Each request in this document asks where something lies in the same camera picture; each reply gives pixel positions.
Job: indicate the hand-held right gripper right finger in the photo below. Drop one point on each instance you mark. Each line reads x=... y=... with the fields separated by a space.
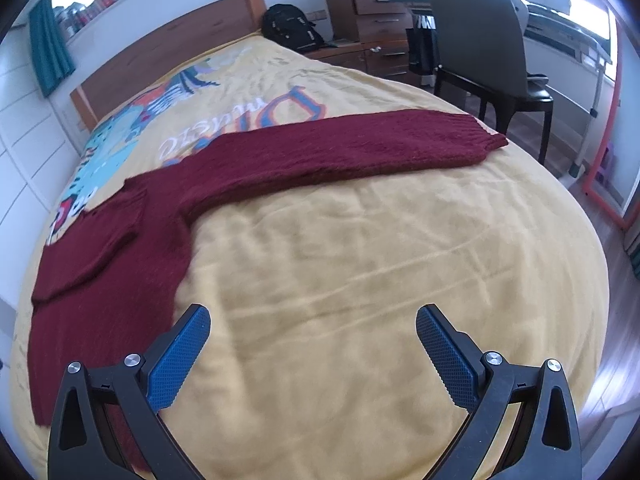
x=446 y=355

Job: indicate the dark grey chair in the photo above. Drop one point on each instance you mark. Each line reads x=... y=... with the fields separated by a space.
x=480 y=45

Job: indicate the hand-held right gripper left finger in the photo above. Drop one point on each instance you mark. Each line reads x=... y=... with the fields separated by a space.
x=181 y=350

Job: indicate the teal curtain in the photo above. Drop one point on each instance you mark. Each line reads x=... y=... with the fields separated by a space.
x=50 y=45

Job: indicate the black backpack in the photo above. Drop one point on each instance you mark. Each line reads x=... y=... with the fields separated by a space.
x=292 y=27

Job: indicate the wooden drawer cabinet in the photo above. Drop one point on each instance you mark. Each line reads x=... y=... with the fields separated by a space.
x=375 y=25

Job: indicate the red framed mirror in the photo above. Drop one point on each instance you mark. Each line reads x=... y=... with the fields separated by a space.
x=607 y=125

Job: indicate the dark red knitted sweater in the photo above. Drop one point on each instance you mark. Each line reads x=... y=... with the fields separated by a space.
x=280 y=170

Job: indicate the white wardrobe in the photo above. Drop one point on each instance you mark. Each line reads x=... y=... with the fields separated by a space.
x=25 y=150

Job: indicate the wooden bed headboard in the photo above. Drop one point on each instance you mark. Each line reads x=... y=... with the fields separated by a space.
x=165 y=50

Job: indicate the yellow printed blanket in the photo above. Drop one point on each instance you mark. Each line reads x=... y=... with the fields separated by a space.
x=350 y=270

